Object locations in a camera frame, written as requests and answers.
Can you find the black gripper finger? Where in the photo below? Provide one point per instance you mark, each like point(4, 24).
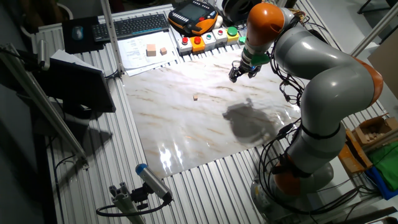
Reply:
point(254, 75)
point(234, 76)

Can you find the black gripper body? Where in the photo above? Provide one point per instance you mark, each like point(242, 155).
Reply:
point(248, 69)

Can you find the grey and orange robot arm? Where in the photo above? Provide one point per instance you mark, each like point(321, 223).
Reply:
point(335, 84)

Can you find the large pale wooden block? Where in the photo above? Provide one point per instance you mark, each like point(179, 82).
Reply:
point(151, 50)

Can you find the yellow box green button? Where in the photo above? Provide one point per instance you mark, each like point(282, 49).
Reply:
point(232, 35)

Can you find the grey box red button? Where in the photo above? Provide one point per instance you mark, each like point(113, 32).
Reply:
point(220, 35)
point(184, 45)

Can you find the grey box green button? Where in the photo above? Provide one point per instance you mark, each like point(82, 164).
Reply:
point(208, 40)

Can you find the white rounded plastic object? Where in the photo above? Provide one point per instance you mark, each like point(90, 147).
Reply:
point(219, 21)

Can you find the black round spool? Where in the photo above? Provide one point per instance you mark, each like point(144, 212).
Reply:
point(239, 9)

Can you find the orange and black teach pendant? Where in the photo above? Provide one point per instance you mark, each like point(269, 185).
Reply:
point(192, 17)

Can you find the medium wooden cube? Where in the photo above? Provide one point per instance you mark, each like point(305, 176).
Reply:
point(163, 51)

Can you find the white marble pattern sheet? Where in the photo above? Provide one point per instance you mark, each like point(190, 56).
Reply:
point(174, 124)

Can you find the plain white paper sheet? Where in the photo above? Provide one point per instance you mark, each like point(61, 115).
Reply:
point(149, 68)

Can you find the white printed paper sheet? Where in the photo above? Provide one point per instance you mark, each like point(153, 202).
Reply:
point(133, 51)

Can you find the black computer keyboard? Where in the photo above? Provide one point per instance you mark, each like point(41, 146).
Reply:
point(130, 27)

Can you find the orange brown cardboard box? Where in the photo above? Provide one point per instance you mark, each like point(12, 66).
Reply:
point(351, 155)

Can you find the open cardboard box with blocks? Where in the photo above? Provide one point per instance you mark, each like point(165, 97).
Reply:
point(373, 129)

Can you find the brown cardboard sheet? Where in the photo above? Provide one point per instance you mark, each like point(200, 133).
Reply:
point(385, 68)

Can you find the black monitor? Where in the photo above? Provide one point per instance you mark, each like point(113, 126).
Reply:
point(77, 87)

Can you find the green cloth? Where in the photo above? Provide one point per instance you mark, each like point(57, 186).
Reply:
point(387, 165)

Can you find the grey computer mouse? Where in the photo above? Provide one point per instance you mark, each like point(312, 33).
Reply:
point(77, 32)

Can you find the black mouse pad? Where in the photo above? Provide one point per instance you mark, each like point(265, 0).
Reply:
point(71, 45)

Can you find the short aluminium profile stand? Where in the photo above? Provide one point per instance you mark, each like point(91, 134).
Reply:
point(124, 202)

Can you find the white paper sheet on monitor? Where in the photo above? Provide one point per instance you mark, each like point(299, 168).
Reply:
point(66, 57)

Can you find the blue fabric item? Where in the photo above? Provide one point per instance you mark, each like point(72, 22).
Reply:
point(381, 186)

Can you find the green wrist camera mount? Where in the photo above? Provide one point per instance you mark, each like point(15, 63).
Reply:
point(259, 59)

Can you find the aluminium frame post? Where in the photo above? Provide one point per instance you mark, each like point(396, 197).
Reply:
point(111, 34)

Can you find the silver camera with blue end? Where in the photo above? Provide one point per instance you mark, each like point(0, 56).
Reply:
point(154, 182)

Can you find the black camera clamp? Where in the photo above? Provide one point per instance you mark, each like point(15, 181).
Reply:
point(140, 196)

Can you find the slanted aluminium frame beam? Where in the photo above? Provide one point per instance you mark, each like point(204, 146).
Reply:
point(43, 102)

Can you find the silver bar camera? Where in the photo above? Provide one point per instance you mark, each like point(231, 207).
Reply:
point(43, 54)

